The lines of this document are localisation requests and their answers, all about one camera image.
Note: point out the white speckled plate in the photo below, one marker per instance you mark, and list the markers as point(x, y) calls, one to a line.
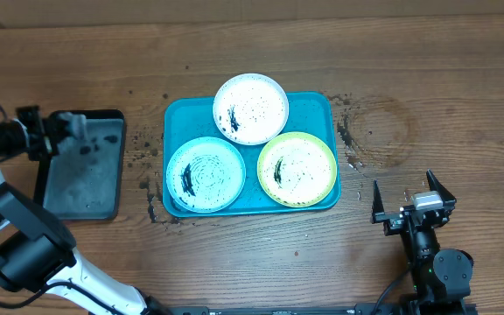
point(250, 109)

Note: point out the yellow speckled plate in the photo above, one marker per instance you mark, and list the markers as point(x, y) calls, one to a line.
point(297, 169)

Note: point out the light blue speckled plate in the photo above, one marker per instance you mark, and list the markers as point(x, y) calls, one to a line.
point(205, 175)

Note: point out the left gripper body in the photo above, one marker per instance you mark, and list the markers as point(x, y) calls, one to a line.
point(41, 133)

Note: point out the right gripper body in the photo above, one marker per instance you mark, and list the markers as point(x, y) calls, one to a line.
point(393, 221)

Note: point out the black water tray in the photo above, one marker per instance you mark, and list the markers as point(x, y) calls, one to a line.
point(83, 182)

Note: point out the teal serving tray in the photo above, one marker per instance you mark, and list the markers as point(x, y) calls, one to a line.
point(189, 118)

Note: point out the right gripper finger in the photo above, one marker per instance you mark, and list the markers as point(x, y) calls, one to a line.
point(377, 206)
point(436, 186)

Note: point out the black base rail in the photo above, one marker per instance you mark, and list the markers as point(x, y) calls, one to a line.
point(358, 309)

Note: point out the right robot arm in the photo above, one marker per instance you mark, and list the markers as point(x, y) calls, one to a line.
point(441, 277)

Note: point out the green sponge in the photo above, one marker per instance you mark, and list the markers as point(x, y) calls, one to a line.
point(75, 125)

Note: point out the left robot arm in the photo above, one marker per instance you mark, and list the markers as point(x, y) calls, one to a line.
point(38, 254)

